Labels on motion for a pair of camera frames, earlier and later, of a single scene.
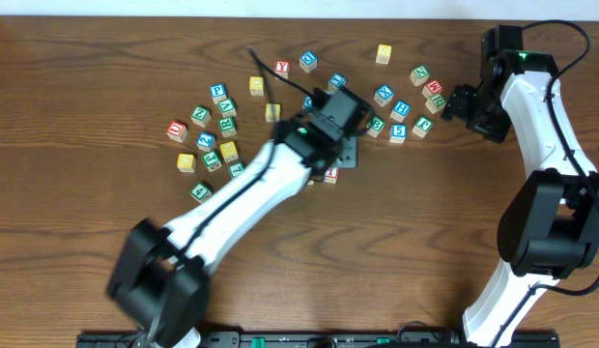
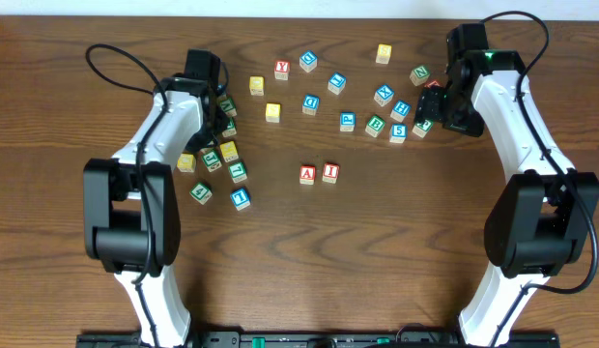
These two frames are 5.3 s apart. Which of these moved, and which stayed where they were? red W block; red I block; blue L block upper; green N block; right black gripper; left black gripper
Moved: right black gripper; left black gripper
Stayed: red I block; blue L block upper; red W block; green N block
